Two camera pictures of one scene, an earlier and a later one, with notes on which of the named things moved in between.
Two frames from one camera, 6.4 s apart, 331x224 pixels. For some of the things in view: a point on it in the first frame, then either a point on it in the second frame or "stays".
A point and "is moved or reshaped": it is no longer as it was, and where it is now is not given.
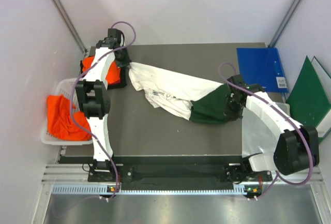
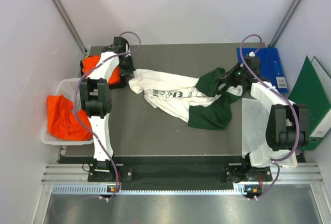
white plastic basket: x=64 y=87 stays
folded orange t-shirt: x=114 y=75 stays
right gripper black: x=231 y=116 to x=228 y=76
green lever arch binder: x=310 y=100 stays
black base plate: x=178 y=175 stays
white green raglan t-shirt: x=200 y=101 is moved or reshaped
